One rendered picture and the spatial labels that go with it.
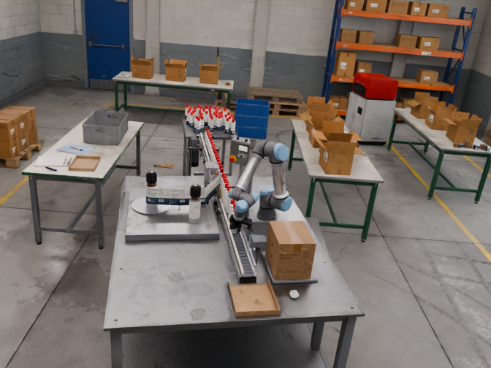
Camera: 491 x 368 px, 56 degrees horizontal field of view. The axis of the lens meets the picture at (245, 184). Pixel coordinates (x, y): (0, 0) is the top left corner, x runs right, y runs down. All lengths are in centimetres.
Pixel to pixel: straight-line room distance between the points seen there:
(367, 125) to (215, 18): 429
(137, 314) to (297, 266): 102
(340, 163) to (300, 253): 221
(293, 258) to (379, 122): 618
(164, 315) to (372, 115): 672
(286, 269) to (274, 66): 840
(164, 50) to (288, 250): 866
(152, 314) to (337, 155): 290
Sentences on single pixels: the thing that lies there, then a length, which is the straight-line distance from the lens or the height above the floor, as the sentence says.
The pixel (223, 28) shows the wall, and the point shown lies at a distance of 1094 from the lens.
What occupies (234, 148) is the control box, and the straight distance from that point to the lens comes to 356.
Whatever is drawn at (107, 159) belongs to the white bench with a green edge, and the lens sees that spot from 498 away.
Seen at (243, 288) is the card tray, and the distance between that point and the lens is 297.
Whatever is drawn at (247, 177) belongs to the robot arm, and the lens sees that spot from 323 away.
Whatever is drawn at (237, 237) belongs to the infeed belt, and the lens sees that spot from 339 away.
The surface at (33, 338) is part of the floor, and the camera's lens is 400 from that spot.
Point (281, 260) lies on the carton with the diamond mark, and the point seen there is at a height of 100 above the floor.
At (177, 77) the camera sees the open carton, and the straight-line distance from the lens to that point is 899.
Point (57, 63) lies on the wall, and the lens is 1185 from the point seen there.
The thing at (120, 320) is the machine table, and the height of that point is 83.
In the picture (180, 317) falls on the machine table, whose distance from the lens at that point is 273.
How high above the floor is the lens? 257
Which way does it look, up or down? 23 degrees down
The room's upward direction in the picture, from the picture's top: 5 degrees clockwise
